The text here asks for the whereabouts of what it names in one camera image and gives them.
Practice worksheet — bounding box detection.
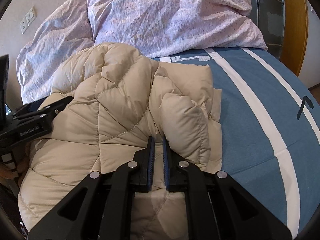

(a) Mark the wooden headboard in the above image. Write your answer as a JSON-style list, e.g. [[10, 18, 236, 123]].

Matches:
[[280, 0, 309, 76]]

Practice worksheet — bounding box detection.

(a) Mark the lilac floral duvet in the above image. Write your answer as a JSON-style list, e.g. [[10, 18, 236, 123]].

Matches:
[[16, 0, 267, 103]]

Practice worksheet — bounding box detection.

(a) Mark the cream quilted down jacket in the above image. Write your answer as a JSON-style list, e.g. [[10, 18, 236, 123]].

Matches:
[[18, 43, 222, 239]]

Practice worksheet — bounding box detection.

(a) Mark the white wall socket plate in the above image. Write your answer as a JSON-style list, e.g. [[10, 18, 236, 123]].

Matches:
[[19, 7, 36, 34]]

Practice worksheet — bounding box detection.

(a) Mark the blue white striped bedsheet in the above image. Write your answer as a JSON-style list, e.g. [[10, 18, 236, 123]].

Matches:
[[163, 48, 319, 237]]

